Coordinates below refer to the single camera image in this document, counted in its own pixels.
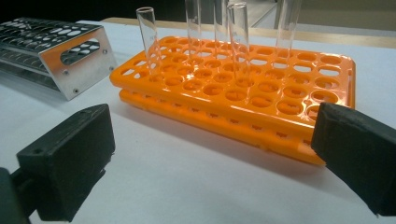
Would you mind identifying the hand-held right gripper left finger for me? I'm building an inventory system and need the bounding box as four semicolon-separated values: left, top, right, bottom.
17;104;116;222

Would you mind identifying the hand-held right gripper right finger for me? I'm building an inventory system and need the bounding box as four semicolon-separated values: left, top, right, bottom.
311;102;396;217

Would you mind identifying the silver metal test tube rack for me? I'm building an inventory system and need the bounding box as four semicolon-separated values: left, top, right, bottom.
0;17;119;102

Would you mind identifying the orange plastic test tube rack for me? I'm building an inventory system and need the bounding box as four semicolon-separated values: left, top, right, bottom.
109;35;357;166

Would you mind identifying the clear glass test tube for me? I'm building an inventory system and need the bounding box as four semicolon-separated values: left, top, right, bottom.
213;0;231;57
185;0;203;62
135;7;163;80
274;0;303;68
226;2;252;87

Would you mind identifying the white table mat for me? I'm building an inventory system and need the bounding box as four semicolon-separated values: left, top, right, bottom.
0;20;396;224

